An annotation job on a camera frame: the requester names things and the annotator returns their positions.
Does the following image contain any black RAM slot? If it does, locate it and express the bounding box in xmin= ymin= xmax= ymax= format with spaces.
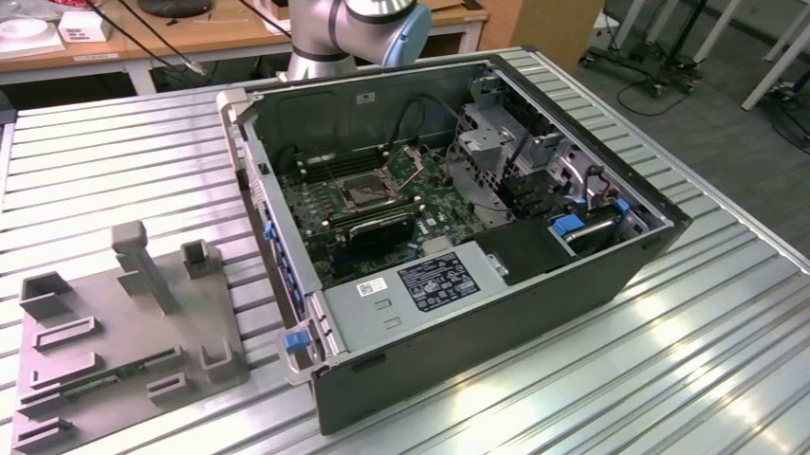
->
xmin=294 ymin=147 xmax=384 ymax=164
xmin=306 ymin=220 xmax=356 ymax=238
xmin=301 ymin=157 xmax=386 ymax=176
xmin=314 ymin=209 xmax=420 ymax=228
xmin=297 ymin=152 xmax=385 ymax=170
xmin=318 ymin=204 xmax=420 ymax=224
xmin=312 ymin=215 xmax=380 ymax=233
xmin=304 ymin=162 xmax=389 ymax=183

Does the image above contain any CPU socket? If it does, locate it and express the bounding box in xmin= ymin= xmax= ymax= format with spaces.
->
xmin=338 ymin=173 xmax=398 ymax=210

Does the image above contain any black graphics card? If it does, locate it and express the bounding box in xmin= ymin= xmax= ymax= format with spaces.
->
xmin=328 ymin=215 xmax=418 ymax=281

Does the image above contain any green motherboard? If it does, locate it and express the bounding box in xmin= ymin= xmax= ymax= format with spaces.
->
xmin=277 ymin=144 xmax=506 ymax=279

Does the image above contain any thin metal locking lever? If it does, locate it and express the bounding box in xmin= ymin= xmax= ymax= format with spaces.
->
xmin=318 ymin=161 xmax=348 ymax=190

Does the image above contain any metal socket cover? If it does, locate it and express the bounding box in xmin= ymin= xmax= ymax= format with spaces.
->
xmin=378 ymin=146 xmax=426 ymax=187

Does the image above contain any black plastic shroud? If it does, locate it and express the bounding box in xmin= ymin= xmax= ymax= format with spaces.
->
xmin=472 ymin=218 xmax=580 ymax=286

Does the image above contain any grey power supply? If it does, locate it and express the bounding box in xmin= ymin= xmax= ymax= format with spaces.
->
xmin=309 ymin=244 xmax=510 ymax=366

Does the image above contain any grey metal disk bay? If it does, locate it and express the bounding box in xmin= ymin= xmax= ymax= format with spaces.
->
xmin=453 ymin=75 xmax=529 ymax=222

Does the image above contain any blue disk carrier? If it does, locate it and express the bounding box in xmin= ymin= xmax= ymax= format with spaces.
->
xmin=546 ymin=198 xmax=631 ymax=260

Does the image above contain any black open PC case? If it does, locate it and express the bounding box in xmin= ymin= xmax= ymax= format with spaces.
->
xmin=213 ymin=45 xmax=692 ymax=436

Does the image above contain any brown wooden cabinet panel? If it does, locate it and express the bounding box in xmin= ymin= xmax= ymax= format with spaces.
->
xmin=485 ymin=0 xmax=601 ymax=75

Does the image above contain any grey parts rack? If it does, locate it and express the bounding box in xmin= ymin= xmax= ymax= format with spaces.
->
xmin=10 ymin=220 xmax=253 ymax=454

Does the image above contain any brown cardboard box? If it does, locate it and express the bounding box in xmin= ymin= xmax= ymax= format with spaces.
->
xmin=258 ymin=0 xmax=296 ymax=21

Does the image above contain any black wheeled stand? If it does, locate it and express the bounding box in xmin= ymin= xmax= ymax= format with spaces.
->
xmin=580 ymin=0 xmax=707 ymax=99

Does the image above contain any green RAM stick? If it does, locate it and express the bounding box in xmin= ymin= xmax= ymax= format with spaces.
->
xmin=59 ymin=349 xmax=180 ymax=397

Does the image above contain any black round object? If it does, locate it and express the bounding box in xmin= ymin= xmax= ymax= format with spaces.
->
xmin=135 ymin=0 xmax=213 ymax=15

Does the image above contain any black chair base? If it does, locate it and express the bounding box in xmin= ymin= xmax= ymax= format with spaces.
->
xmin=768 ymin=80 xmax=810 ymax=157

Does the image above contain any white cardboard box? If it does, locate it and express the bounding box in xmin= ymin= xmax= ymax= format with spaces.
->
xmin=55 ymin=9 xmax=115 ymax=44

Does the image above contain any white desk leg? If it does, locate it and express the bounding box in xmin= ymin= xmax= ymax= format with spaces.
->
xmin=739 ymin=0 xmax=810 ymax=112

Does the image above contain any black looped wire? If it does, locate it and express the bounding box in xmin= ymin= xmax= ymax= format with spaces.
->
xmin=386 ymin=96 xmax=470 ymax=149

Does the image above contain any dark thin wire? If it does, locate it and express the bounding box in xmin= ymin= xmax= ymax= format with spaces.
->
xmin=581 ymin=164 xmax=620 ymax=210

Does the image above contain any black network cable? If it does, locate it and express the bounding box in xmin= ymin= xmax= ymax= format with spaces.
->
xmin=115 ymin=0 xmax=208 ymax=73

